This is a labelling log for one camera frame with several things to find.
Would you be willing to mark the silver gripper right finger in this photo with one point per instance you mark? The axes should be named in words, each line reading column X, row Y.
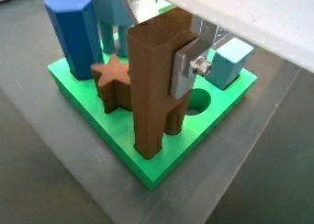
column 189, row 58

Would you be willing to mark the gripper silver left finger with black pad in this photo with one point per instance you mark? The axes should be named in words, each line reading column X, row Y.
column 141, row 9

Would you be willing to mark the brown square-circle peg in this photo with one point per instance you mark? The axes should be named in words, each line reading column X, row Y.
column 157, row 112

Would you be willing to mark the light blue square peg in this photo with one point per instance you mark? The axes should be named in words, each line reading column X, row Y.
column 228, row 61

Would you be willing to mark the green shape sorter board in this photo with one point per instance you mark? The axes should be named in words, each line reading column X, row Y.
column 208, row 105

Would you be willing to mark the light blue two-legged peg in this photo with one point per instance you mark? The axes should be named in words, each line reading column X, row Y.
column 113, row 23

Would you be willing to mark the dark blue hexagon peg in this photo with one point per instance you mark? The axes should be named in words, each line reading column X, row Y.
column 73, row 22

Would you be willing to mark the brown star peg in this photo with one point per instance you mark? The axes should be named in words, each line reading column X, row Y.
column 112, row 84

